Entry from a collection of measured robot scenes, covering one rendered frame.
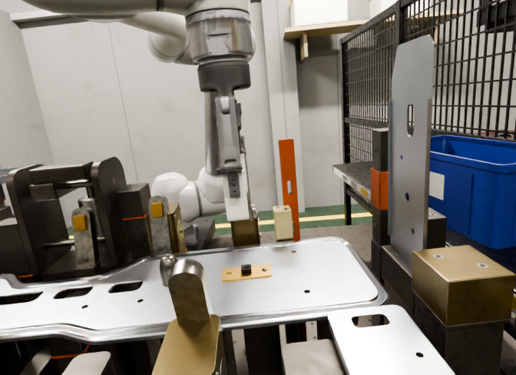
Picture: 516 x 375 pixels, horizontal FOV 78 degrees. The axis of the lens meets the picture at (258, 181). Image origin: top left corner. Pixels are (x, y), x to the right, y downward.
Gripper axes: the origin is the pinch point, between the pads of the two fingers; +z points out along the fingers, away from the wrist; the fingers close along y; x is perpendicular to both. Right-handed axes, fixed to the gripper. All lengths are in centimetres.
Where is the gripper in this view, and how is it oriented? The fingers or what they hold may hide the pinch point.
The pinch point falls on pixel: (238, 197)
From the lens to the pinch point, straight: 50.4
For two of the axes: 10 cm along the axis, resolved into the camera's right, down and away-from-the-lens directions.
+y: 0.4, 2.3, -9.7
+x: 9.9, -1.0, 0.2
